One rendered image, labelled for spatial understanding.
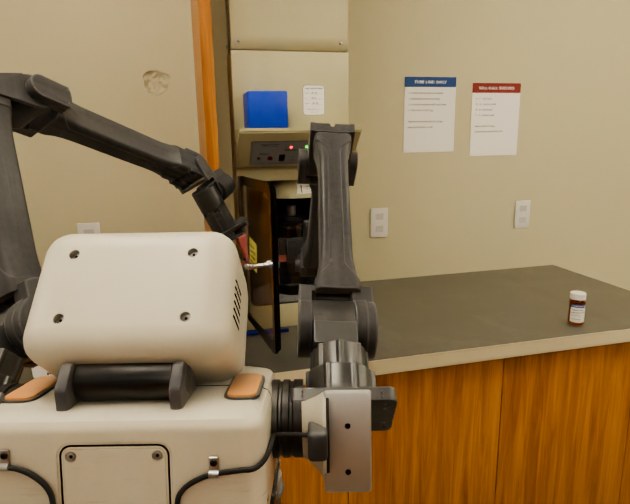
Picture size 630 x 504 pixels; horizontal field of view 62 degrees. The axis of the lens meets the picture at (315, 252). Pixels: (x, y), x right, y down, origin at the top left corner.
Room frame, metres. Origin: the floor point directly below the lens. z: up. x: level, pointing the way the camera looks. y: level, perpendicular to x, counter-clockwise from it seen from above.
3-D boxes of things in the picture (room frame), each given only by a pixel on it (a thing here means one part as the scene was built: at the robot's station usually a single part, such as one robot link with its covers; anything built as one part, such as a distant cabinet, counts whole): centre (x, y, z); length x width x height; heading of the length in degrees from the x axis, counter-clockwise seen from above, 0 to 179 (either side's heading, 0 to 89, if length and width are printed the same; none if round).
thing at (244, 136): (1.41, 0.04, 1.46); 0.32 x 0.11 x 0.10; 104
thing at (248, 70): (1.59, 0.08, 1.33); 0.32 x 0.25 x 0.77; 104
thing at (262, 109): (1.39, 0.12, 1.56); 0.10 x 0.10 x 0.09; 14
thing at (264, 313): (1.27, 0.14, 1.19); 0.30 x 0.01 x 0.40; 20
